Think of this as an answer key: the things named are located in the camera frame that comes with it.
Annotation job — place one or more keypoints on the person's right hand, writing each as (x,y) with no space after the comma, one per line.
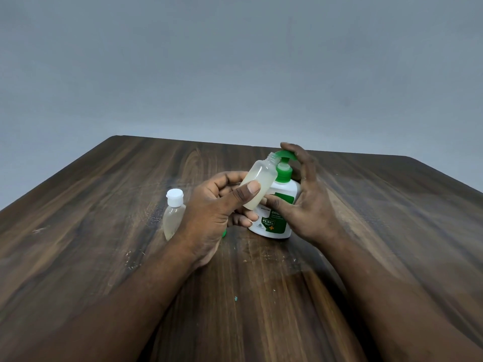
(313,214)

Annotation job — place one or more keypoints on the person's left hand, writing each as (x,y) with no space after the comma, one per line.
(203,222)

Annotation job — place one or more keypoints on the small clear bottle white cap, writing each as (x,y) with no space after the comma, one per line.
(173,218)

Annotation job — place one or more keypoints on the white hand sanitizer pump bottle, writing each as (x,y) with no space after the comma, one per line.
(273,228)

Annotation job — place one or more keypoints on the small clear bottle green-capped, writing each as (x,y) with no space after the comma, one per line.
(264,173)

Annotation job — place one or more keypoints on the person's left forearm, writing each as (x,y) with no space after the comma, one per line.
(109,312)

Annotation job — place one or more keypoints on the person's right forearm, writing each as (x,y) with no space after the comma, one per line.
(396,309)

